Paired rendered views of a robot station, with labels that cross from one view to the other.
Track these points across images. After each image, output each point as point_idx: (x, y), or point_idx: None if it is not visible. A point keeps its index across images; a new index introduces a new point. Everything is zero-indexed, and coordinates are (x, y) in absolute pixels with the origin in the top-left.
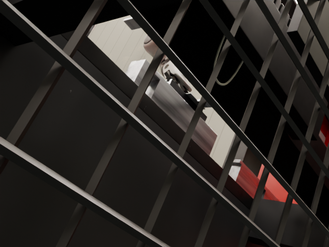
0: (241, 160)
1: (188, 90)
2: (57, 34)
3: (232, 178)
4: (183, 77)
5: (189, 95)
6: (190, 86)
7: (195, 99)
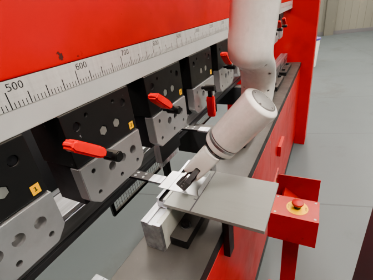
0: (95, 275)
1: (190, 170)
2: (196, 153)
3: (112, 277)
4: (195, 155)
5: (175, 174)
6: (188, 164)
7: (169, 177)
